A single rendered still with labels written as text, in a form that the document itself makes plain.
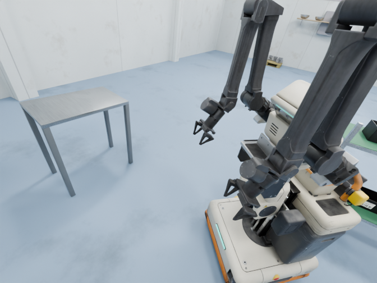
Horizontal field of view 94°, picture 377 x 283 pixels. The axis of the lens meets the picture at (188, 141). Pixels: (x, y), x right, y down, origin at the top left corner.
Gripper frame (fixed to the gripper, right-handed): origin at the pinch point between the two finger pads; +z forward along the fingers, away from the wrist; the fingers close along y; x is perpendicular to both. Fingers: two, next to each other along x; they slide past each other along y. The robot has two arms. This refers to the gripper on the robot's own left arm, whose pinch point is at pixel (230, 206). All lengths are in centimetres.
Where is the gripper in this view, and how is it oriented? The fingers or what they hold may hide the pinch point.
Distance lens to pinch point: 70.4
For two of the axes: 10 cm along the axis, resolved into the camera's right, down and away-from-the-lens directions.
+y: 1.7, 6.0, -7.8
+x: 8.0, 3.8, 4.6
